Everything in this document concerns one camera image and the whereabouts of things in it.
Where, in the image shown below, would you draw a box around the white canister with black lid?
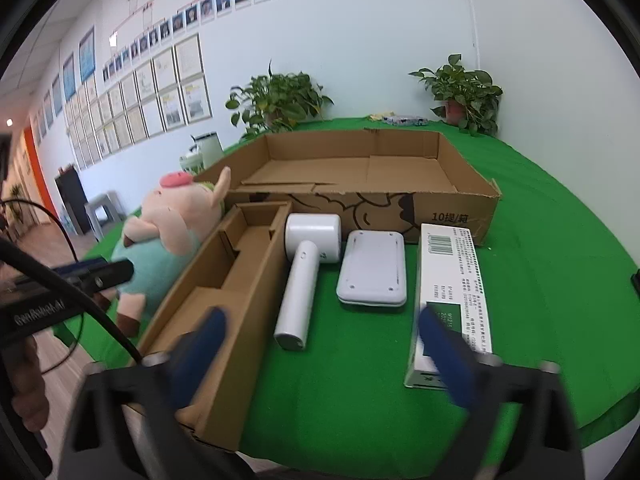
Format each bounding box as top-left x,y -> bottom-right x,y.
190,131 -> 224,171

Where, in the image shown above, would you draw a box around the black cabinet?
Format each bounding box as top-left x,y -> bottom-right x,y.
55,167 -> 93,236

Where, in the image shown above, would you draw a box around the bushy green potted plant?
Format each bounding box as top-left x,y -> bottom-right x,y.
225,60 -> 335,141

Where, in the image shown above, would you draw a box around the person's left hand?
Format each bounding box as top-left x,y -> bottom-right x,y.
10,339 -> 51,434

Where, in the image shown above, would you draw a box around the cardboard insert tray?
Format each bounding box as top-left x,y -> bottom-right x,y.
135,201 -> 293,453

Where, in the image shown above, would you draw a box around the large cardboard box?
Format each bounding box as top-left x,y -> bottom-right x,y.
192,129 -> 502,247

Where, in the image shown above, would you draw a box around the green tablecloth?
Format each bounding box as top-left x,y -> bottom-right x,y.
52,117 -> 640,461

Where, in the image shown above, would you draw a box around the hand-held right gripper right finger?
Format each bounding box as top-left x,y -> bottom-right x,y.
418,306 -> 586,480

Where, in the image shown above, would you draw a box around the grey plastic stool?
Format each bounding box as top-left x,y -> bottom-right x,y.
85,190 -> 126,238

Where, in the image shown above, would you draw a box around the blue wall posters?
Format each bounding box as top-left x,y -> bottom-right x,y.
42,25 -> 96,126

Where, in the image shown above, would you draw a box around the white device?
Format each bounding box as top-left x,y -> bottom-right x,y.
336,230 -> 408,307

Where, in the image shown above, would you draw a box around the pig plush toy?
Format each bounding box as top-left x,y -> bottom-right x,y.
110,166 -> 233,338

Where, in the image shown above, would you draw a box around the white and green carton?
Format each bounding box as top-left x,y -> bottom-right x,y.
404,223 -> 495,390

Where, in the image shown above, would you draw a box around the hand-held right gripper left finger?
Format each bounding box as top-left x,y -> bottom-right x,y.
57,306 -> 227,480

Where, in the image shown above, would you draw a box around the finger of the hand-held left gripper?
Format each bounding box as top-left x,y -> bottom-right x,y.
54,257 -> 135,292

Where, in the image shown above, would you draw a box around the white hair dryer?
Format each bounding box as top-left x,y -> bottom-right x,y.
273,213 -> 342,352

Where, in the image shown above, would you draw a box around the wall of framed certificates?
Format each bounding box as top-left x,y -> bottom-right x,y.
30,34 -> 211,171

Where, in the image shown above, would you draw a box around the plant in red pot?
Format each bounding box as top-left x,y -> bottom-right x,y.
409,54 -> 503,137

